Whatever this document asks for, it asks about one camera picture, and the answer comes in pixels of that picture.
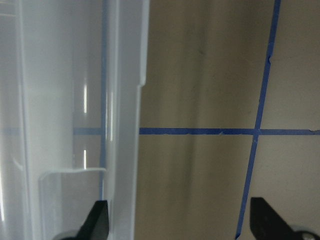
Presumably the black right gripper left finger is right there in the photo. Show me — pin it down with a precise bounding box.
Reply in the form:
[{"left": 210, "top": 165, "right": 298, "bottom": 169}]
[{"left": 77, "top": 200, "right": 110, "bottom": 240}]

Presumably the clear plastic box lid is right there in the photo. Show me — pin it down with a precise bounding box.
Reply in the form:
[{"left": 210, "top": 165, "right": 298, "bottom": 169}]
[{"left": 0, "top": 0, "right": 150, "bottom": 240}]

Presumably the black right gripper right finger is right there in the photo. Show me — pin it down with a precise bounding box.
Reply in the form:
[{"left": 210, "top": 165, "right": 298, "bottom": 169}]
[{"left": 250, "top": 197, "right": 300, "bottom": 240}]

